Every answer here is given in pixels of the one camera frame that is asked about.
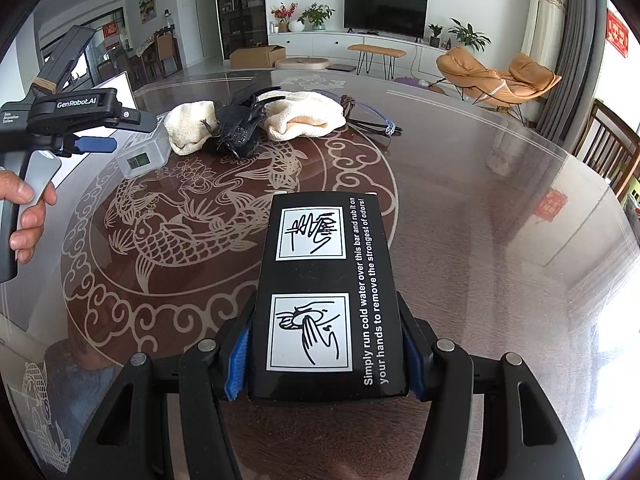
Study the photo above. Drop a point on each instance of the person's left hand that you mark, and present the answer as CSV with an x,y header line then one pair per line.
x,y
32,220

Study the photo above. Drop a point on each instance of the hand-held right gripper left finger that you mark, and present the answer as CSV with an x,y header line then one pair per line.
x,y
237,365

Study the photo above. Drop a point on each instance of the brown cardboard box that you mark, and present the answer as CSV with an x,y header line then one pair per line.
x,y
255,56

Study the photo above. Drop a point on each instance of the dark flat mat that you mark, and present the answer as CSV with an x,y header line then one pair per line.
x,y
342,67

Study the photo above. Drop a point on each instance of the round cream pet bed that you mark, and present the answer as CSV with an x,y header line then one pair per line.
x,y
302,62

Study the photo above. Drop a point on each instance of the white storage container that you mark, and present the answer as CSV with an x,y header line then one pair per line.
x,y
117,91

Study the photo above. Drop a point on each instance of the white patterned curtain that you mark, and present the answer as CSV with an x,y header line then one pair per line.
x,y
542,15

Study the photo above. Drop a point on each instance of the black printed cardboard box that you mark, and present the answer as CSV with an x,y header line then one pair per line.
x,y
325,270

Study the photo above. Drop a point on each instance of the wall painting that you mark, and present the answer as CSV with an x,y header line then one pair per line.
x,y
146,5

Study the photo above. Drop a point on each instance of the orange lounge chair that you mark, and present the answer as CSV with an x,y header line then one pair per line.
x,y
470,67

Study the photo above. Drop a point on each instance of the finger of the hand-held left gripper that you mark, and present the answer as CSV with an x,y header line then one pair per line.
x,y
137,119
97,144

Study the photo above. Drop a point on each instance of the wooden bench with metal legs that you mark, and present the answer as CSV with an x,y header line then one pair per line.
x,y
375,50

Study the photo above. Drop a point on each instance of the purple mat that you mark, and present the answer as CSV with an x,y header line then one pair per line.
x,y
407,80

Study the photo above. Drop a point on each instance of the small potted plant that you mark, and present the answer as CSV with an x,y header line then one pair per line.
x,y
435,30

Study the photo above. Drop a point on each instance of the red window decoration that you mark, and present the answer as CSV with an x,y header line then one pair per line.
x,y
112,30

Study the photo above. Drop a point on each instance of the green plant in vase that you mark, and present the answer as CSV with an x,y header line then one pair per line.
x,y
316,12

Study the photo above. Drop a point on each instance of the white round vase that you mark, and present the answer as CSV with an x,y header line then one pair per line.
x,y
296,26

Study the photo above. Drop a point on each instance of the black flat television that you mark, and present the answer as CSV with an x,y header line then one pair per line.
x,y
385,12

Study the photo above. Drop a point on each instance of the clear plastic box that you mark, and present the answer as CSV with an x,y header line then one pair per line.
x,y
142,160

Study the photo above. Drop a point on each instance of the grey curtain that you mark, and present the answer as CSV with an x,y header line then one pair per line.
x,y
575,60

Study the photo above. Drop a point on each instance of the clear safety glasses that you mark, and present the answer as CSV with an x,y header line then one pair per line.
x,y
390,127

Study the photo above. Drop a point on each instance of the dark display cabinet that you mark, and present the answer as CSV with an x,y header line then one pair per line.
x,y
240,5

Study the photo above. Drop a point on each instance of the large potted plant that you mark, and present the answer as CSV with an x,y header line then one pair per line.
x,y
467,35

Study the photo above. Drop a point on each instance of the red flowers in vase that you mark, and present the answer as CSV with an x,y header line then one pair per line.
x,y
284,11

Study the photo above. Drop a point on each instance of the red wall decoration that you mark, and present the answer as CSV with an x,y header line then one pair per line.
x,y
617,35

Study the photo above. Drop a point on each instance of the cream knit glove orange lining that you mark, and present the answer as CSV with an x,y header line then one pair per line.
x,y
310,110

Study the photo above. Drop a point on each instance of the white television console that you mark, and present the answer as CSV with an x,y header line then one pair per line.
x,y
320,42

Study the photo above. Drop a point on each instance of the wooden dining chair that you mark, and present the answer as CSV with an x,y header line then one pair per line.
x,y
167,52

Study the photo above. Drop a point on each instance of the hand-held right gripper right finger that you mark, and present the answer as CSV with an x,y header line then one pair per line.
x,y
415,370

